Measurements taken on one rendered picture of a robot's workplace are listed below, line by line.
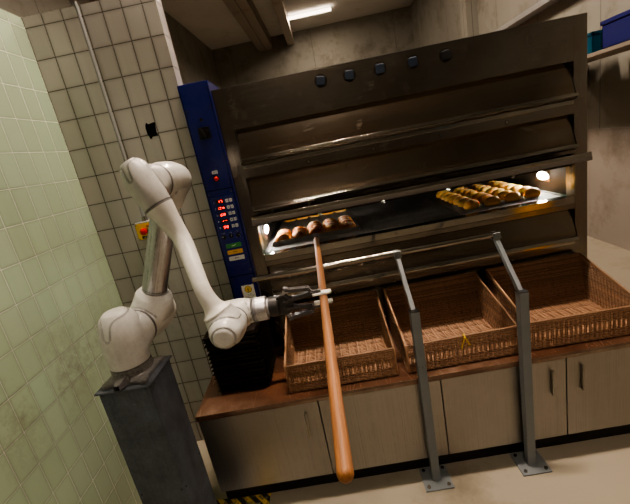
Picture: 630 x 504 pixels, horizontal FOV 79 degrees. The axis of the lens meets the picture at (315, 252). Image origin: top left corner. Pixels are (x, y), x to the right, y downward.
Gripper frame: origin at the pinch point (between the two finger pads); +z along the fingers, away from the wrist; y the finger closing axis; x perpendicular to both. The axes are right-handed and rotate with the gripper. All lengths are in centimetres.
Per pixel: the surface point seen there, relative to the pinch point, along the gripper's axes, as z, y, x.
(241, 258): -44, 0, -81
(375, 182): 39, -28, -80
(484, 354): 71, 58, -33
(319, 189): 8, -30, -82
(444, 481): 42, 118, -22
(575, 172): 149, -13, -81
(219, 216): -50, -26, -81
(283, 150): -8, -54, -81
